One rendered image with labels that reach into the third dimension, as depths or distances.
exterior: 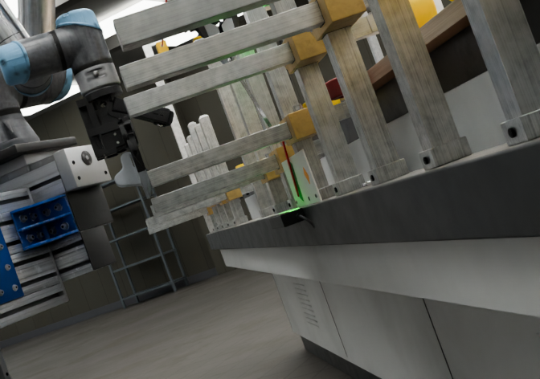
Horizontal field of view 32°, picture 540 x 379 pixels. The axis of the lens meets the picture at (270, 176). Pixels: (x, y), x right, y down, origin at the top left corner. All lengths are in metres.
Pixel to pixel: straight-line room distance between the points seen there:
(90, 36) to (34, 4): 0.53
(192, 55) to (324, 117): 0.37
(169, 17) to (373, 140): 0.42
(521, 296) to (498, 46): 0.31
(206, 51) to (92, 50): 0.52
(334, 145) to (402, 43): 0.50
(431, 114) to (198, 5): 0.28
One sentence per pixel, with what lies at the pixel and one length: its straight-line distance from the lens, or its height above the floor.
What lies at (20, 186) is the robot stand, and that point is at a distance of 2.16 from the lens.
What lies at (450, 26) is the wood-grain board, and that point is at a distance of 1.36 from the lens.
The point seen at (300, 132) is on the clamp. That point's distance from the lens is 1.72.
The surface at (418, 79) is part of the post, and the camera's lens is 1.06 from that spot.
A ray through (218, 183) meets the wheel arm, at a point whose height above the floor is 0.81.
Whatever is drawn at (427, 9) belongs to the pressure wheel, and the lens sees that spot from 1.56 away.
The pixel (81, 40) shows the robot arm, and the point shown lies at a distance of 1.74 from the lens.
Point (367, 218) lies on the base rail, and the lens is 1.35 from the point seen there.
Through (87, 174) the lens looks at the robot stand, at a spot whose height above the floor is 0.93.
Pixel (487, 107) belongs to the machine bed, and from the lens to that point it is 1.45.
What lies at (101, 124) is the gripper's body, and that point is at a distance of 1.73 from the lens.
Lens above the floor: 0.72
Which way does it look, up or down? 2 degrees up
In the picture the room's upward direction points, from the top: 20 degrees counter-clockwise
